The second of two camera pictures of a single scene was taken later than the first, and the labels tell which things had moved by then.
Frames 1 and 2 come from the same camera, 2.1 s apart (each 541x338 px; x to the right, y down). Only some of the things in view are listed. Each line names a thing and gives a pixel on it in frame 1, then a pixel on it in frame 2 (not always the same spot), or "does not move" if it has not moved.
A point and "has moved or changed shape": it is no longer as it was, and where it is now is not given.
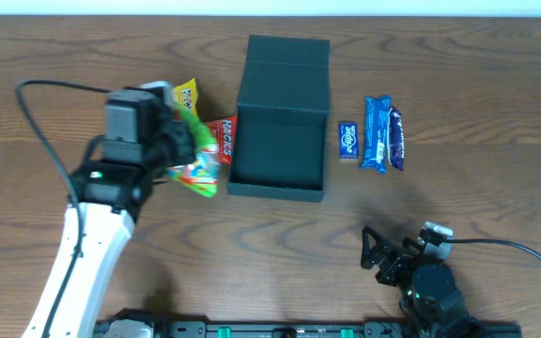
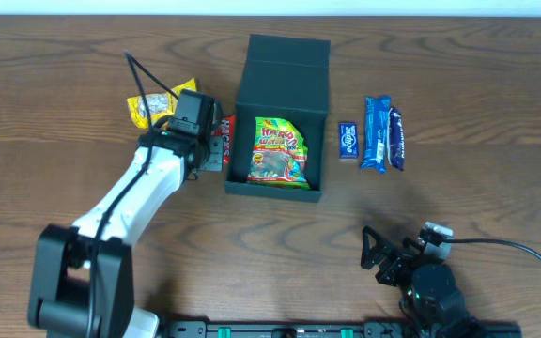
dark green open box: [281, 119] does not move
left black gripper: [177, 142] → [212, 161]
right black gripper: [394, 261] does not move
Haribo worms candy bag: [201, 175] has moved or changed shape
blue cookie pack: [377, 110] does not move
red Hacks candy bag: [225, 130] does not move
